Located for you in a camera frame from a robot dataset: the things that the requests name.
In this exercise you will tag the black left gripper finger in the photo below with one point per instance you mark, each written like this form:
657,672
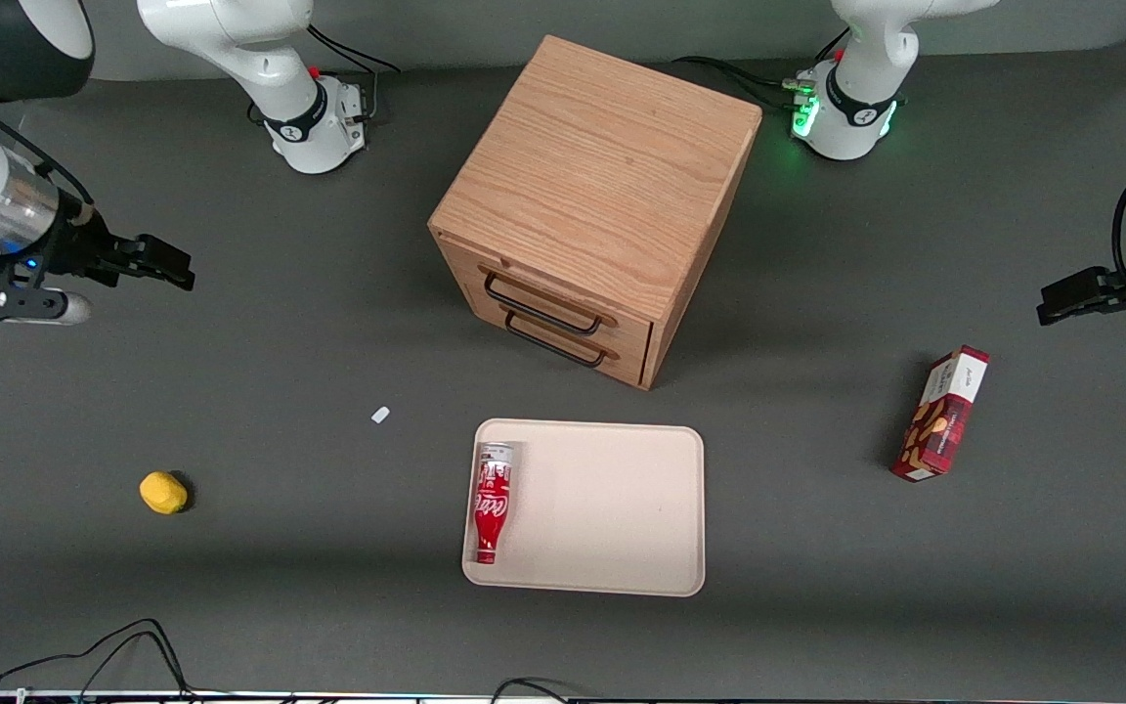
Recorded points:
1061,315
1076,286

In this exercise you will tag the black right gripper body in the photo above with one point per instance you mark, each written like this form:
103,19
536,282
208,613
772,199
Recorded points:
77,248

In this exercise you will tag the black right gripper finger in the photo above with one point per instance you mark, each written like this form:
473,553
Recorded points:
157,279
164,256

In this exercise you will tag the red coke bottle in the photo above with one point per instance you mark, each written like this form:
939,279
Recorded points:
493,504

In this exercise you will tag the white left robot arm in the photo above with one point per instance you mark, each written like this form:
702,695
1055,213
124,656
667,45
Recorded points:
866,59

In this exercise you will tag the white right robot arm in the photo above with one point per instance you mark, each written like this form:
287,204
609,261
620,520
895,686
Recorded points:
260,49

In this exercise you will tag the beige plastic tray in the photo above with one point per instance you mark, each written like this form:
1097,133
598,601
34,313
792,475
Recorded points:
612,508

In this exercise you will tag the red cookie box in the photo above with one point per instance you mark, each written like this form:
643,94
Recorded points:
944,416

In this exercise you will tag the yellow lemon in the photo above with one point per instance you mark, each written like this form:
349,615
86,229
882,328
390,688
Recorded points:
163,493

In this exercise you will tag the small white scrap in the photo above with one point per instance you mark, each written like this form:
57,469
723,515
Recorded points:
380,415

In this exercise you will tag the wooden drawer cabinet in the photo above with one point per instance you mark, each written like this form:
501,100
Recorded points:
602,176

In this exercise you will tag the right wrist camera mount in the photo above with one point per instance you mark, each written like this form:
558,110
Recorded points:
6,301

